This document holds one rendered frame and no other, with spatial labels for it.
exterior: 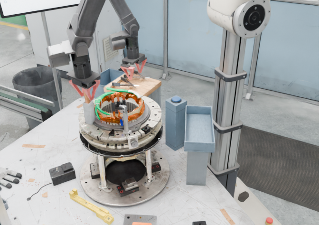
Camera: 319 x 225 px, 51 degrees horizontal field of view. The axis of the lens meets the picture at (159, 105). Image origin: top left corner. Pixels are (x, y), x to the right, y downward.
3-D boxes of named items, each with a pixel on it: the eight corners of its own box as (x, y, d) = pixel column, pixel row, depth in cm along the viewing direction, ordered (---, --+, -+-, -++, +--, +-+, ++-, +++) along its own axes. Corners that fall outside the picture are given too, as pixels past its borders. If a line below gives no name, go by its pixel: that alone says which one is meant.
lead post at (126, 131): (128, 135, 116) (126, 107, 110) (123, 133, 118) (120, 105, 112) (131, 133, 118) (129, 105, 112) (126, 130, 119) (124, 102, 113)
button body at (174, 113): (174, 151, 158) (175, 106, 144) (165, 144, 162) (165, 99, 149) (185, 145, 162) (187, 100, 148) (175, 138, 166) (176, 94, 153)
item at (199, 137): (209, 199, 132) (215, 143, 117) (182, 198, 133) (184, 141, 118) (207, 158, 153) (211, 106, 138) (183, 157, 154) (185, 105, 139)
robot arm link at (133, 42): (139, 33, 146) (135, 30, 151) (124, 36, 144) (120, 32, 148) (140, 48, 150) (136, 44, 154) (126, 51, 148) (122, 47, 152)
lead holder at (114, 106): (111, 111, 112) (110, 102, 110) (117, 105, 115) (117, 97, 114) (120, 113, 111) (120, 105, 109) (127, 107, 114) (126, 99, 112)
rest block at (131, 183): (121, 184, 135) (121, 180, 133) (134, 180, 137) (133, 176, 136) (125, 191, 131) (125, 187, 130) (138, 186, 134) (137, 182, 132)
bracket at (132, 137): (127, 146, 119) (126, 134, 116) (136, 144, 120) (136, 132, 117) (128, 149, 117) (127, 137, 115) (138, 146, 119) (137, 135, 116)
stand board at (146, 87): (103, 91, 154) (103, 87, 153) (127, 76, 168) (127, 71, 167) (139, 103, 145) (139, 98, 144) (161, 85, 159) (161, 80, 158)
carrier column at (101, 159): (100, 188, 135) (95, 148, 124) (104, 184, 137) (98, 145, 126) (106, 191, 134) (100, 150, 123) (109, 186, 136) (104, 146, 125)
